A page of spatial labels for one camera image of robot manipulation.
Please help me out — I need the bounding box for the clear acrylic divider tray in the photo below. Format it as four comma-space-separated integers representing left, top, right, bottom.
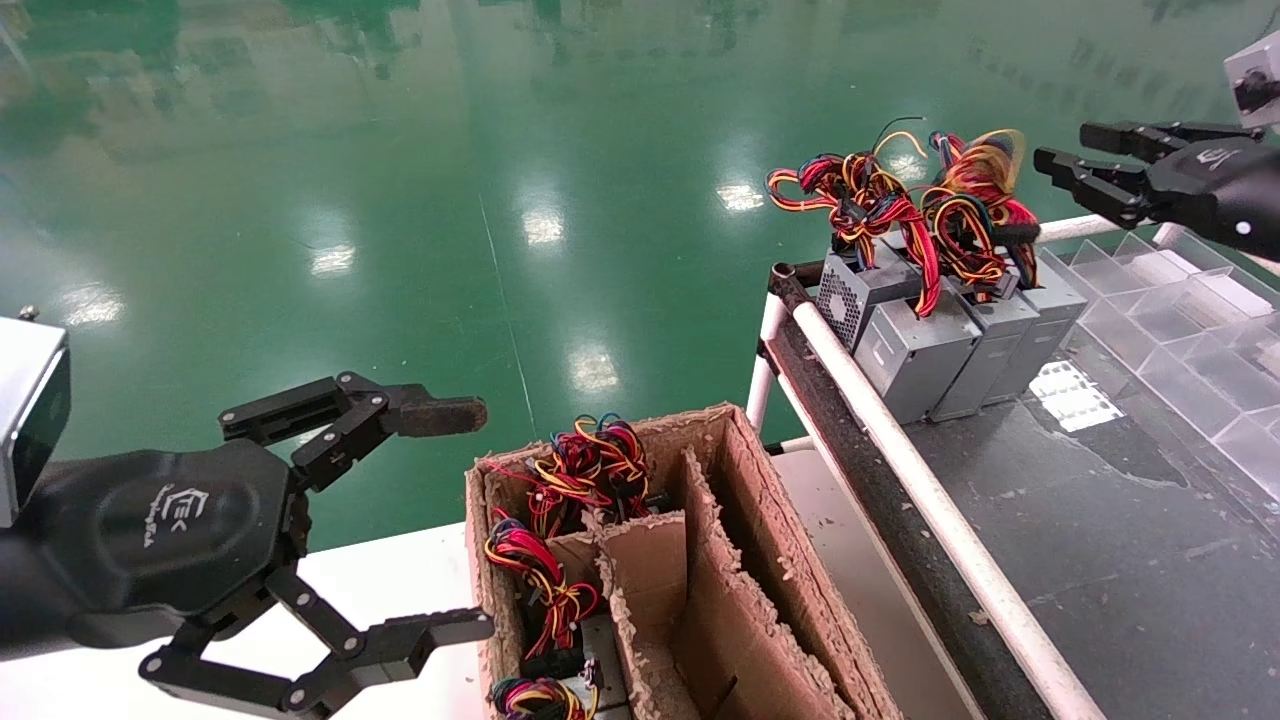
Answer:
1035, 230, 1280, 501

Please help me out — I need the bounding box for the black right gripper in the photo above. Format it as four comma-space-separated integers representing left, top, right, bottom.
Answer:
1034, 120, 1280, 264

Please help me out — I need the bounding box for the white frame leg pipe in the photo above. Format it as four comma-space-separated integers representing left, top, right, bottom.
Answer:
746, 292, 791, 433

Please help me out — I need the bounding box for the grey power supply with wires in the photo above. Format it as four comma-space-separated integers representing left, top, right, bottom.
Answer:
922, 190, 1041, 423
935, 128, 1089, 406
485, 413, 656, 536
855, 290, 983, 425
490, 660, 603, 720
484, 508, 626, 701

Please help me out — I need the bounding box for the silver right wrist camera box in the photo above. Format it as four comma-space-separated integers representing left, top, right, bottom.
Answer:
1224, 30, 1280, 129

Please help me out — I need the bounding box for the brown cardboard box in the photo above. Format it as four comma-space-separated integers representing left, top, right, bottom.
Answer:
465, 403, 901, 720

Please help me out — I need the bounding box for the mesh-sided power supply with wires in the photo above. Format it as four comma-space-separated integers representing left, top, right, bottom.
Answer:
766, 118, 943, 351

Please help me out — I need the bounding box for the black pipe corner connector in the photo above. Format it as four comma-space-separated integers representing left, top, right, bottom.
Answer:
768, 262, 823, 313

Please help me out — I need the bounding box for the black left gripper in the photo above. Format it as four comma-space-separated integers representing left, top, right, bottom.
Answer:
35, 372, 496, 719

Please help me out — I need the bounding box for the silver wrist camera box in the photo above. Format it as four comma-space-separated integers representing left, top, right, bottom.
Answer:
0, 318, 71, 529
1224, 30, 1280, 129

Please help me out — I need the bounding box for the long cardboard divider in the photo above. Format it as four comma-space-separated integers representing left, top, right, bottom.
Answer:
680, 448, 861, 720

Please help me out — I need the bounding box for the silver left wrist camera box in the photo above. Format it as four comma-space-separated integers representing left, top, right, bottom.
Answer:
0, 318, 71, 529

